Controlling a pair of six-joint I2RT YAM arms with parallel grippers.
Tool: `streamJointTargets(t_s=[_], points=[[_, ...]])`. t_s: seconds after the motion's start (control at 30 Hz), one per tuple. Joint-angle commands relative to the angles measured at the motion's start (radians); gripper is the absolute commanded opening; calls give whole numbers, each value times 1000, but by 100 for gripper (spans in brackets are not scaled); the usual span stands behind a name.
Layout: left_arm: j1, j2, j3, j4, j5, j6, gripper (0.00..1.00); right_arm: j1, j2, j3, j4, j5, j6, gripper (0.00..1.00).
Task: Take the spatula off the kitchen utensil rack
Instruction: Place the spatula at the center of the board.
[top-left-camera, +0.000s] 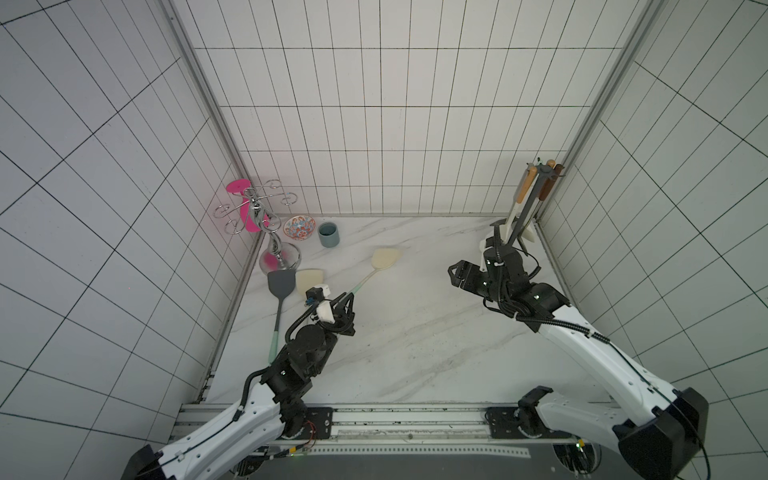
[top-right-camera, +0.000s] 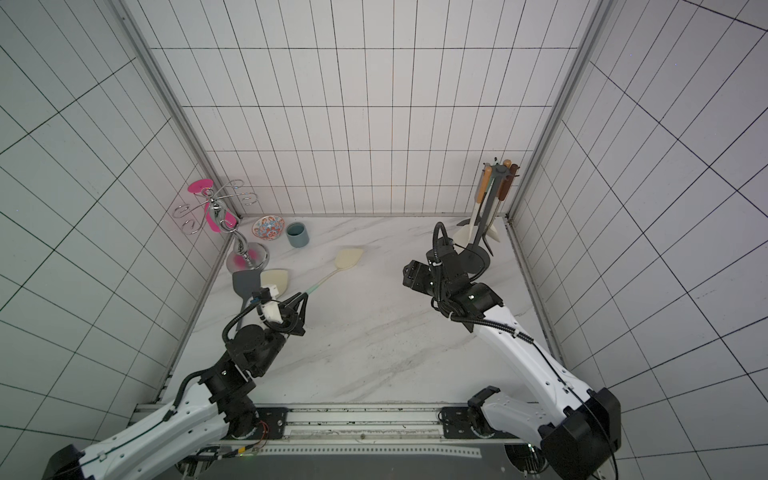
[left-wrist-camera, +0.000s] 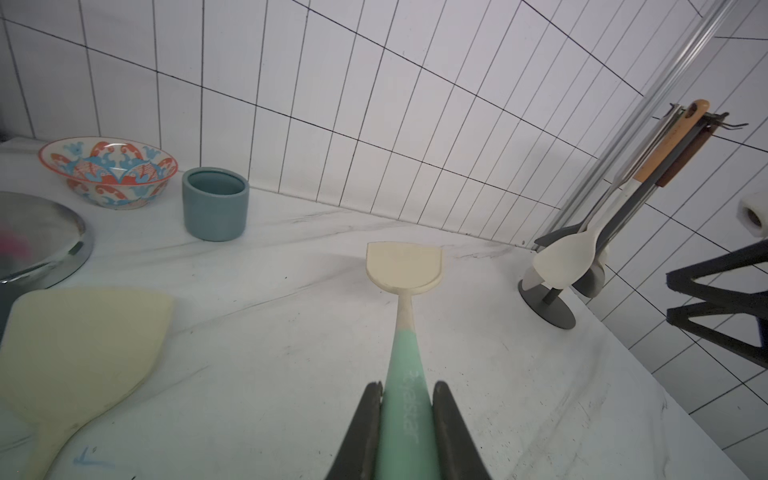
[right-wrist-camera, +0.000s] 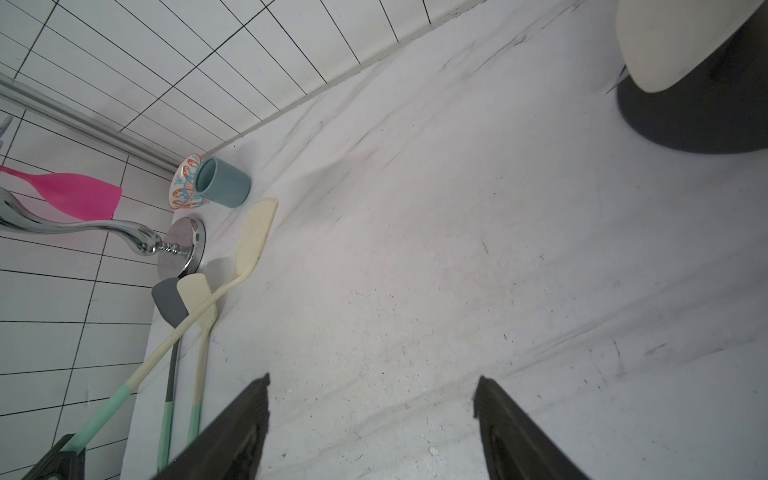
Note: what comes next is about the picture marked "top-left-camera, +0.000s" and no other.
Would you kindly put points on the dark grey utensil rack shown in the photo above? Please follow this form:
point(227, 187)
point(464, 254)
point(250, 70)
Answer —
point(542, 174)

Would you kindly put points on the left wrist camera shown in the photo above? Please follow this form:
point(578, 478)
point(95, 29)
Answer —
point(326, 317)

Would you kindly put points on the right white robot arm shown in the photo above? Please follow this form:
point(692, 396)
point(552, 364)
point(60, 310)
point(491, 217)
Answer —
point(656, 428)

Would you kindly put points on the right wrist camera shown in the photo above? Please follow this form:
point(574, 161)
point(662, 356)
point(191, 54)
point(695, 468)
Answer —
point(488, 254)

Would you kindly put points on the pink cup on stand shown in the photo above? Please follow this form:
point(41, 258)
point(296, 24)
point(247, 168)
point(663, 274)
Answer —
point(251, 212)

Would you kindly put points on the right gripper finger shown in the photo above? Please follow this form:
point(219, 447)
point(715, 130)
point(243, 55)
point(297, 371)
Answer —
point(476, 285)
point(462, 270)

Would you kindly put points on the cream slotted turner green handle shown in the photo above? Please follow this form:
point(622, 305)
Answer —
point(382, 259)

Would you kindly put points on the teal ceramic cup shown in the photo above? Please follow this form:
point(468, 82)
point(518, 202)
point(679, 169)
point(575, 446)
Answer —
point(328, 234)

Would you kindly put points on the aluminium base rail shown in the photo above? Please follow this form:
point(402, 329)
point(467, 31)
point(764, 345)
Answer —
point(423, 429)

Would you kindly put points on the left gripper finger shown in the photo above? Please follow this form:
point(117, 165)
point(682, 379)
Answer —
point(345, 309)
point(324, 303)

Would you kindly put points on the cream utensil dark wooden handle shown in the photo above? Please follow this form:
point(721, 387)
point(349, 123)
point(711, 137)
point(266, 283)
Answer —
point(556, 172)

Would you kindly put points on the grey spatula green handle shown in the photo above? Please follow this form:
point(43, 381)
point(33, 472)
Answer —
point(281, 284)

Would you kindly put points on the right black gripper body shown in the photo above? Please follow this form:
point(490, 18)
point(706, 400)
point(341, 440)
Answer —
point(498, 253)

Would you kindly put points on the chrome cup tree stand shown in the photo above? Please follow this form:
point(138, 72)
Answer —
point(277, 255)

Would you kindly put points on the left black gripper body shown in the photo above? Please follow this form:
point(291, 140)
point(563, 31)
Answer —
point(340, 327)

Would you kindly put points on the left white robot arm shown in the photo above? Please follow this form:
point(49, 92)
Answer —
point(270, 405)

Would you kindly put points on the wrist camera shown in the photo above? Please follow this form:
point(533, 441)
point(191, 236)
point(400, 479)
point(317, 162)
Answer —
point(488, 254)
point(326, 317)

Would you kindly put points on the cream spatula green handle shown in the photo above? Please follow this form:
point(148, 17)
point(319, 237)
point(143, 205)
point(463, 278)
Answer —
point(307, 279)

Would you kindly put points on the patterned small bowl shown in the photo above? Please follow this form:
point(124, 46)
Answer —
point(299, 227)

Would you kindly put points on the cream spoon wooden handle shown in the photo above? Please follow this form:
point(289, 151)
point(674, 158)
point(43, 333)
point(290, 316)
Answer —
point(524, 185)

